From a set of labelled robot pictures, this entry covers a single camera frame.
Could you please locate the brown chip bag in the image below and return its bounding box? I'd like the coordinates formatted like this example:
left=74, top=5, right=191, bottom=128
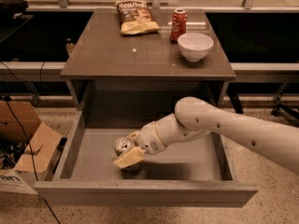
left=114, top=0, right=160, bottom=35

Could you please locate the white ceramic bowl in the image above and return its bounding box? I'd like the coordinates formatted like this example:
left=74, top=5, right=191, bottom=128
left=178, top=33, right=214, bottom=62

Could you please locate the red soda can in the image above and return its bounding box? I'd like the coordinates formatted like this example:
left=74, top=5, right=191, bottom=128
left=170, top=8, right=188, bottom=43

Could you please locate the black cable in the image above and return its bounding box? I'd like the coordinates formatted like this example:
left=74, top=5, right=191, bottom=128
left=0, top=61, right=63, bottom=224

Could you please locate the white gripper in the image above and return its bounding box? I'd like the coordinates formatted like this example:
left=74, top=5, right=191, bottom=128
left=113, top=121, right=166, bottom=169

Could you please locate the silver green 7up can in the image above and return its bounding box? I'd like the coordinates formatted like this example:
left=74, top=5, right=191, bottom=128
left=113, top=137, right=139, bottom=173

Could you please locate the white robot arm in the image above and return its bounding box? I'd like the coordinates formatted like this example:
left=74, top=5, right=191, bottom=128
left=113, top=97, right=299, bottom=173

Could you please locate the black office chair base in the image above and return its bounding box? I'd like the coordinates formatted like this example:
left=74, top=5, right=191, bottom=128
left=271, top=104, right=299, bottom=120

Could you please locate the small glass bottle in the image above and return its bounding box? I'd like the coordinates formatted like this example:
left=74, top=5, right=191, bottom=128
left=65, top=38, right=75, bottom=54

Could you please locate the grey open top drawer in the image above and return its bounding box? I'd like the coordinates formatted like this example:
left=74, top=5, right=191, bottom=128
left=34, top=81, right=259, bottom=208

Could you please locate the grey counter cabinet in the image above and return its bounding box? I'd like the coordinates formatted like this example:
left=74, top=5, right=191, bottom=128
left=61, top=8, right=235, bottom=103

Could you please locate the brown cardboard box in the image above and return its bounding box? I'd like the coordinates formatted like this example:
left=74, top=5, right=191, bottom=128
left=0, top=101, right=62, bottom=195

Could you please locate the black bag on shelf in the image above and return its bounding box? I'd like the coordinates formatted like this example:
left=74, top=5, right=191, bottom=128
left=0, top=0, right=29, bottom=20

